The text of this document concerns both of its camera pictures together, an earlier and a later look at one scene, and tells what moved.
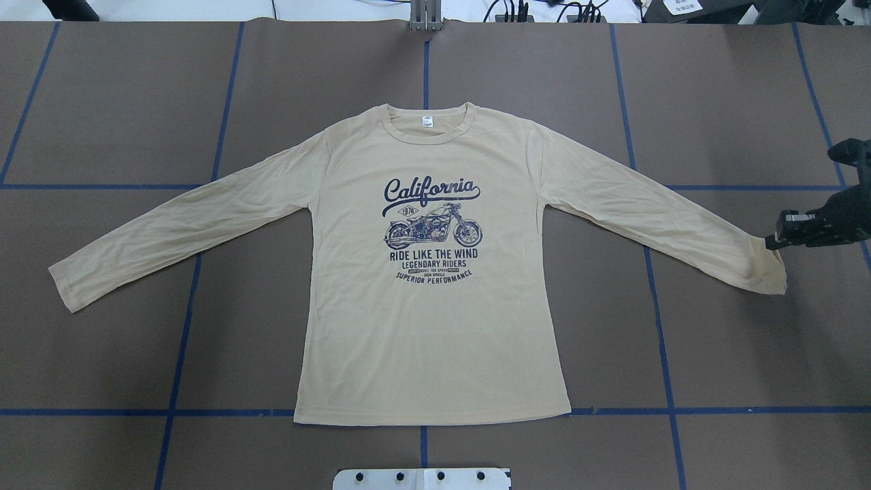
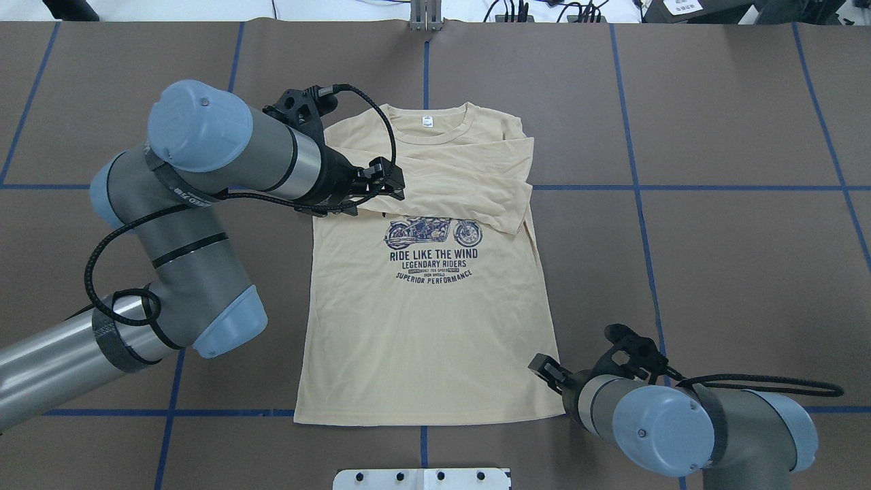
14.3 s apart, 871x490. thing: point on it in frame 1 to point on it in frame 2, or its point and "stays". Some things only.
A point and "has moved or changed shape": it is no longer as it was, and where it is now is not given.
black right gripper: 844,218 to 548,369
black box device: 696,11 stays
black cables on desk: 588,11 stays
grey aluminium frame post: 425,15 stays
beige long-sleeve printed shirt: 433,288 has moved or changed shape
